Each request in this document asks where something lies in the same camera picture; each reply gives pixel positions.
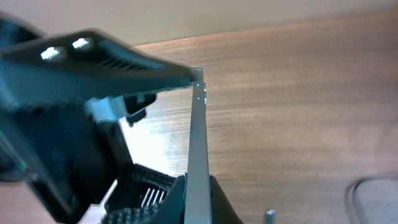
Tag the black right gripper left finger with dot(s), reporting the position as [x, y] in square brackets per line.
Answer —
[172, 208]

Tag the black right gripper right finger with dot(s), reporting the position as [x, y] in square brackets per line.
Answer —
[222, 210]

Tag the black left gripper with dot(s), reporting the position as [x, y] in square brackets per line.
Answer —
[70, 156]

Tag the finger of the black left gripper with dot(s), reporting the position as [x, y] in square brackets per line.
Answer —
[137, 196]
[83, 65]

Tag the smartphone with cyan screen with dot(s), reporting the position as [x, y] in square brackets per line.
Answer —
[198, 200]

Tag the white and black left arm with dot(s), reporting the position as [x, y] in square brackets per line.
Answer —
[15, 28]

